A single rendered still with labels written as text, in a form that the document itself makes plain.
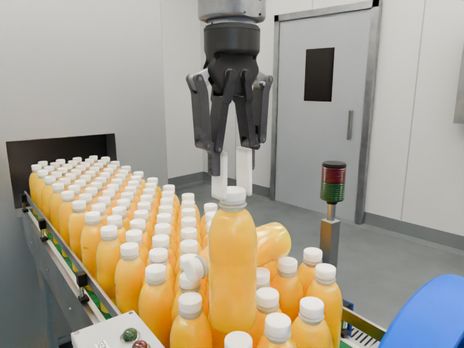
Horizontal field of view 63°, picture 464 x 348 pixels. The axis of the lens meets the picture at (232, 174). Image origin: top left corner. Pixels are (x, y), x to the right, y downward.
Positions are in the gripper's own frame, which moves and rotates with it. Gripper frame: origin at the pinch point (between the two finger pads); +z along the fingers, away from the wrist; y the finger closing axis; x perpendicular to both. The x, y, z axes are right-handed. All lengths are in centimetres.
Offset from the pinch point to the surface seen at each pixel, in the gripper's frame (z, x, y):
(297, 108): 14, 262, 290
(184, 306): 22.2, 5.4, -5.5
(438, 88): -8, 120, 314
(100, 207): 22, 63, 0
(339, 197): 16, 17, 47
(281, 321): 21.8, -7.2, 3.9
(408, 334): 13.0, -25.8, 3.9
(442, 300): 10.6, -26.6, 9.2
